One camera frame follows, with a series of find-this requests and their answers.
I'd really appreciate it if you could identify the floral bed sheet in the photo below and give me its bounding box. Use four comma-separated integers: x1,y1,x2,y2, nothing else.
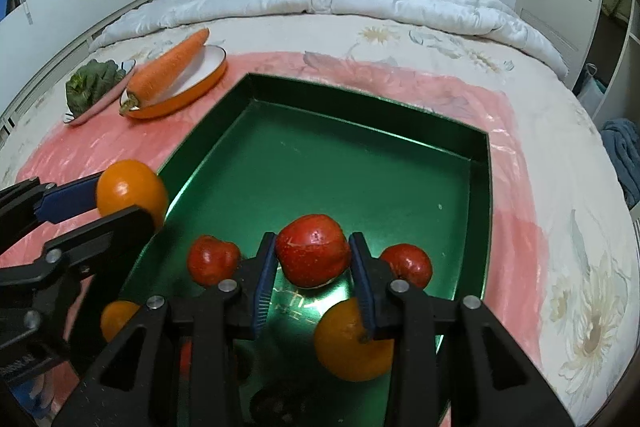
0,14,640,427

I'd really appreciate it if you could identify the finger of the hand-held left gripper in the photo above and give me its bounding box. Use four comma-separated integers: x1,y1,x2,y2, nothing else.
0,204,157,293
0,172,106,253

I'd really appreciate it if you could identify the dark plum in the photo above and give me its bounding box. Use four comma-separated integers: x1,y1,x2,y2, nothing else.
249,379,321,427

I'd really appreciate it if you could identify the carrot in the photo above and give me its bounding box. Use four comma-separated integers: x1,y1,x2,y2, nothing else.
125,28,211,108

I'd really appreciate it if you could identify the open shelf with clothes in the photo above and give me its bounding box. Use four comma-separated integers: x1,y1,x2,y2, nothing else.
575,0,640,132

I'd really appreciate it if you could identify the orange enamel dish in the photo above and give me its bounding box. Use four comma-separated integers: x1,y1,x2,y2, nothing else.
119,44,228,120

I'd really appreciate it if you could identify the blue towel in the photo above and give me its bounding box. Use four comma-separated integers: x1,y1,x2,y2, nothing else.
600,118,640,208

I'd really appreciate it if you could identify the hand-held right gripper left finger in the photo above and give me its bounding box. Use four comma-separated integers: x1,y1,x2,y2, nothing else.
50,232,278,427

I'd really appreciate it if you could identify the green tray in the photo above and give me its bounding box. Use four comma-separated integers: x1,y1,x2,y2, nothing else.
107,73,496,427

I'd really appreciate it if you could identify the orange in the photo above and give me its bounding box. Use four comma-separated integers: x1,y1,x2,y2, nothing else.
314,297,396,383
96,159,170,233
100,300,142,344

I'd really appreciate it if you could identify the red apple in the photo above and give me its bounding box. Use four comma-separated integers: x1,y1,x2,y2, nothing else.
275,214,352,289
380,243,434,292
186,235,242,288

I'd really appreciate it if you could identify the pink plastic sheet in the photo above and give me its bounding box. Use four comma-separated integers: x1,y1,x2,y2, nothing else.
0,51,551,427

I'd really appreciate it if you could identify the green leafy vegetable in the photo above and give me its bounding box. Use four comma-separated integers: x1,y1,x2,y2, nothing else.
66,59,126,115

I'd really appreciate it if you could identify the white plate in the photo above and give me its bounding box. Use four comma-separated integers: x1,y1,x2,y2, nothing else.
64,59,137,126

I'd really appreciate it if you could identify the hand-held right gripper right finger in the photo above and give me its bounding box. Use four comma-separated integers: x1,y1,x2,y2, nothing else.
348,232,576,427

